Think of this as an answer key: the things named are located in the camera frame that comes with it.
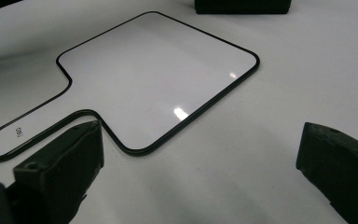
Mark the white paddle whiteboard black rim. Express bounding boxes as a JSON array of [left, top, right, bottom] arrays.
[[0, 10, 261, 163]]

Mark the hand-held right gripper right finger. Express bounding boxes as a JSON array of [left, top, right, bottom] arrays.
[[295, 121, 358, 224]]

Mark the black whiteboard eraser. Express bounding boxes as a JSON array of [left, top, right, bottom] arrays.
[[193, 0, 294, 15]]

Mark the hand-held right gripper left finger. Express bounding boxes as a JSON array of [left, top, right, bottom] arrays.
[[13, 119, 105, 224]]

